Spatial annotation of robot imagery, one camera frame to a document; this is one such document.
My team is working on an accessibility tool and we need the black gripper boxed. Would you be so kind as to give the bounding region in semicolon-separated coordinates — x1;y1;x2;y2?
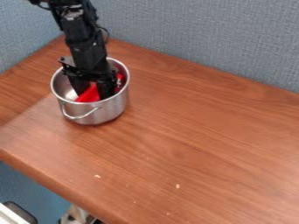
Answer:
60;38;117;100

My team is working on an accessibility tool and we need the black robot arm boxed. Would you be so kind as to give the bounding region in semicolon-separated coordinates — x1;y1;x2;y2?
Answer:
26;0;117;100

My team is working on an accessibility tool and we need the white object under table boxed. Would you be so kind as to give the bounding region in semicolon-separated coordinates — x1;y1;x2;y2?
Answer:
57;205;105;224

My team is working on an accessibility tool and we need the black and silver equipment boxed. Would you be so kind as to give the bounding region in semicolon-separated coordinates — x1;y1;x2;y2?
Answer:
0;201;37;224

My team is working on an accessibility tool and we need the metal pot with handle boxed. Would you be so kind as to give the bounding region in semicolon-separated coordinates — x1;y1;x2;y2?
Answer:
50;58;131;125

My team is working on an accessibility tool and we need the red plastic block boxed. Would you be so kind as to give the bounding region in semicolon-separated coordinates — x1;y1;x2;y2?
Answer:
75;72;127;102

